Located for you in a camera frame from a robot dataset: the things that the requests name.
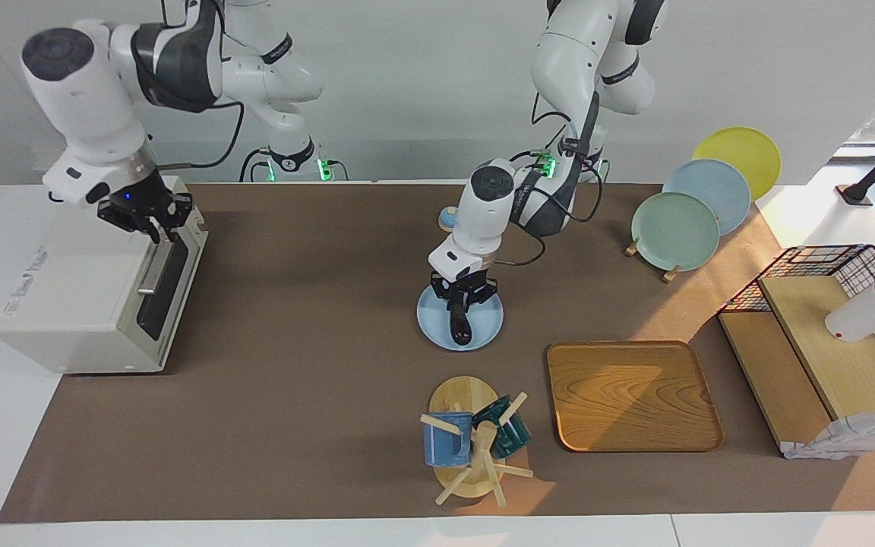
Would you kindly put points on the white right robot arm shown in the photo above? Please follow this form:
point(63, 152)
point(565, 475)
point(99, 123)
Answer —
point(88, 91)

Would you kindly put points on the white plastic cup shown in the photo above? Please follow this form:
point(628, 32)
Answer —
point(863, 315)

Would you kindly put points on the blue mug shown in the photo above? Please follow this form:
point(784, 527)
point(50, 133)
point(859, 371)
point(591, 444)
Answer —
point(445, 448)

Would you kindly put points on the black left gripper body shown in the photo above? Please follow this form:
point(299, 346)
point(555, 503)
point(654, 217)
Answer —
point(462, 286)

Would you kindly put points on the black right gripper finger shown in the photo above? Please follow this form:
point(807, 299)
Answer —
point(183, 209)
point(153, 232)

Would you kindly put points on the pale green plate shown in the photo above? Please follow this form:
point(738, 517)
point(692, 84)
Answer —
point(673, 235)

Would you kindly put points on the dark green mug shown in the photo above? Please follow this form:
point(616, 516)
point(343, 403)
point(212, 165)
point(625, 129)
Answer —
point(510, 437)

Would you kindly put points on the dark purple eggplant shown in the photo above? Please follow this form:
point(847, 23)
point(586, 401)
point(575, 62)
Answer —
point(461, 330)

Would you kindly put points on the small light blue plate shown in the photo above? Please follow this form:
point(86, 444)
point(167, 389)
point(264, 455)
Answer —
point(434, 323)

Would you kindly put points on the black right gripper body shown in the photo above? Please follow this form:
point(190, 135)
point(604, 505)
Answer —
point(137, 201)

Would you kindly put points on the cream toaster oven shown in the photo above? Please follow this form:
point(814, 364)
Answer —
point(65, 289)

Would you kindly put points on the wooden shelf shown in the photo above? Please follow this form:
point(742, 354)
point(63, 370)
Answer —
point(848, 365)

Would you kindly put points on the wooden tray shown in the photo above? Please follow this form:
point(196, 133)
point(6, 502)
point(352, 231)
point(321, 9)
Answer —
point(631, 395)

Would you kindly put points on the oven door with glass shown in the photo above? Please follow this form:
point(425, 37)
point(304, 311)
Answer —
point(168, 296)

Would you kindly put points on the brown table mat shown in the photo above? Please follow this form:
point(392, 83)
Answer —
point(316, 342)

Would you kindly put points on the large light blue plate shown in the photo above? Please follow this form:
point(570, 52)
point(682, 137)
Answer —
point(718, 186)

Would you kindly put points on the yellow plate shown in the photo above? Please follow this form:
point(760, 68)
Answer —
point(745, 152)

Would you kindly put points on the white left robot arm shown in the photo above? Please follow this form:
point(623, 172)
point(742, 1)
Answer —
point(559, 61)

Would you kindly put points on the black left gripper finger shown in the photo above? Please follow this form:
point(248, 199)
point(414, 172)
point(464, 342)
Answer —
point(475, 302)
point(453, 306)

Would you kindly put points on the wooden plate rack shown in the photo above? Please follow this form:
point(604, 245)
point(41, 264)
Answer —
point(671, 273)

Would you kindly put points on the wooden mug tree stand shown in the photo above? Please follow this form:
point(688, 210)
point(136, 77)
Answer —
point(464, 395)

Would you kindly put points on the marble patterned cloth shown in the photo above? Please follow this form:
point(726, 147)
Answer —
point(848, 437)

